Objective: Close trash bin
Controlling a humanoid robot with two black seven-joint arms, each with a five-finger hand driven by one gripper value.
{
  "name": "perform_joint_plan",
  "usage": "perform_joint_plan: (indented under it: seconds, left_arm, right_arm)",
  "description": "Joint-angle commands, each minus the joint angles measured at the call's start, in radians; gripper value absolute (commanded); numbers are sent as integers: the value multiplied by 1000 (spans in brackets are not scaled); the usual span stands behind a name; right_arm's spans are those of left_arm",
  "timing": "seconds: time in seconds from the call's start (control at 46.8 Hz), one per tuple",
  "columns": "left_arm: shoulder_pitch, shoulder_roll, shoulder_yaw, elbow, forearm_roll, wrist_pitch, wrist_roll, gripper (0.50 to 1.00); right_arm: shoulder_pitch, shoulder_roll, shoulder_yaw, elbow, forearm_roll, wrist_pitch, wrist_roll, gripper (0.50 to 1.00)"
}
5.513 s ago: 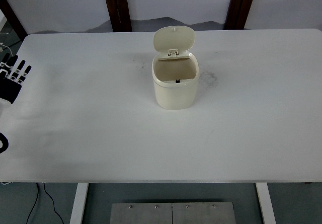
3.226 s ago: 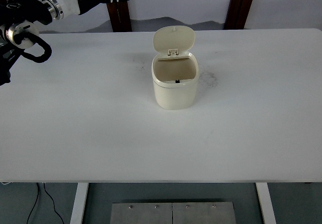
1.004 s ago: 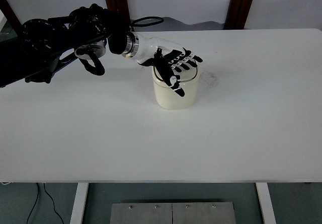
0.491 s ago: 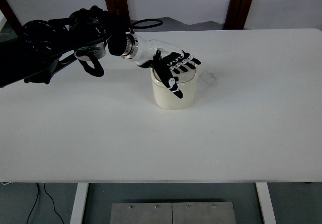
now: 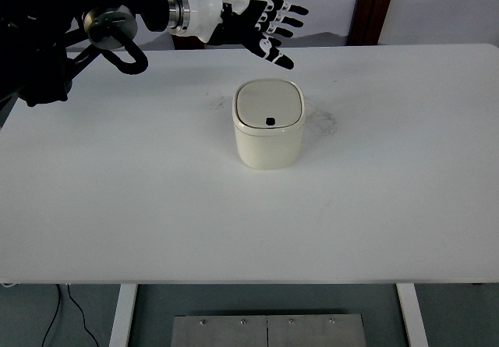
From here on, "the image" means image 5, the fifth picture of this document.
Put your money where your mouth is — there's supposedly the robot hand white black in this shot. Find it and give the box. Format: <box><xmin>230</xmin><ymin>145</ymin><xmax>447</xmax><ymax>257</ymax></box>
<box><xmin>186</xmin><ymin>0</ymin><xmax>310</xmax><ymax>72</ymax></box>

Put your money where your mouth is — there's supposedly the cream plastic trash bin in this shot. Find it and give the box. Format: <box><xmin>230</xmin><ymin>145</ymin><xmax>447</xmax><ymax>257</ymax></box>
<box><xmin>232</xmin><ymin>78</ymin><xmax>306</xmax><ymax>171</ymax></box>

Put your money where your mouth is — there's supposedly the white table leg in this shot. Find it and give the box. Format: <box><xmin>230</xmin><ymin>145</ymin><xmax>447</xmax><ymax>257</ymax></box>
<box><xmin>395</xmin><ymin>283</ymin><xmax>429</xmax><ymax>347</ymax></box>
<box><xmin>107</xmin><ymin>283</ymin><xmax>139</xmax><ymax>347</ymax></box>

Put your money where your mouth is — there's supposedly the grey metal plate with screws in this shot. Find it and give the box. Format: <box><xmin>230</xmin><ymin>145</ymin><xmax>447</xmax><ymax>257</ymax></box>
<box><xmin>170</xmin><ymin>313</ymin><xmax>368</xmax><ymax>347</ymax></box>

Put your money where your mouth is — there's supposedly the thin black cable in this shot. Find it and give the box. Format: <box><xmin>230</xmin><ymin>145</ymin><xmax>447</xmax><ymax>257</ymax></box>
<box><xmin>66</xmin><ymin>283</ymin><xmax>101</xmax><ymax>347</ymax></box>
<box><xmin>41</xmin><ymin>283</ymin><xmax>62</xmax><ymax>347</ymax></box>

